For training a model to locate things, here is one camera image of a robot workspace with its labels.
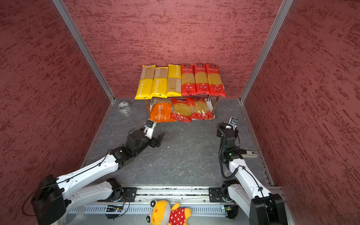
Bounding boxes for orange macaroni bag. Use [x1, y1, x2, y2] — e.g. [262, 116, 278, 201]
[150, 97, 175, 123]

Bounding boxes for red macaroni bag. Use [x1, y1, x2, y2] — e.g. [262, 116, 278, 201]
[186, 97, 214, 120]

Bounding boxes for yellow spaghetti bag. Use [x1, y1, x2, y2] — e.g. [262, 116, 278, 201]
[166, 64, 182, 97]
[151, 67, 169, 98]
[135, 65, 156, 100]

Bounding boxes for red spaghetti bag front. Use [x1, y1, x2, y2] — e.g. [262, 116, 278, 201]
[205, 64, 226, 97]

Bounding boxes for red spaghetti bag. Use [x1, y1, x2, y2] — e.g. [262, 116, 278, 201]
[181, 64, 197, 96]
[194, 63, 210, 95]
[205, 64, 226, 97]

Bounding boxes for red spaghetti bag back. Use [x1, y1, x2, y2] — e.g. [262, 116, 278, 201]
[194, 63, 210, 95]

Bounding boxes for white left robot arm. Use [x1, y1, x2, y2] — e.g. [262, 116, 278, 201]
[31, 128, 164, 225]

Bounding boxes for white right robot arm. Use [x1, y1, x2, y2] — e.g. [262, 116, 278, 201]
[217, 123, 288, 225]

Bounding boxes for white two-tier shelf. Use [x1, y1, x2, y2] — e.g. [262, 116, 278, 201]
[144, 95, 220, 121]

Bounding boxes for yellow plush toy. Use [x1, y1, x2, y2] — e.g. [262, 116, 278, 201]
[146, 200, 192, 225]

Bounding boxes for clear tape roll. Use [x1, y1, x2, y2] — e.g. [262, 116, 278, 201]
[58, 206, 85, 225]

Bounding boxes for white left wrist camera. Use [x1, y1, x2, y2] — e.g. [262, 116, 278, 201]
[144, 121, 157, 139]

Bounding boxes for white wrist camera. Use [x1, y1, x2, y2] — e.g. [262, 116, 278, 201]
[229, 117, 238, 129]
[144, 121, 157, 139]

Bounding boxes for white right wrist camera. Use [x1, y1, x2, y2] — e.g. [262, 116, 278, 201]
[229, 117, 238, 129]

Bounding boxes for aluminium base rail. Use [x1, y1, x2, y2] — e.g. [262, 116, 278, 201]
[44, 185, 296, 225]

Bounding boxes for aluminium corner post right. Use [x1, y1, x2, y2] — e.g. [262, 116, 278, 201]
[240, 0, 293, 105]

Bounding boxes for aluminium corner post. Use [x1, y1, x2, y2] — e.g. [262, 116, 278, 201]
[52, 0, 115, 103]
[240, 0, 293, 105]

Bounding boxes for aluminium corner post left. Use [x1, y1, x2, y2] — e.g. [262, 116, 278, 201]
[52, 0, 115, 103]

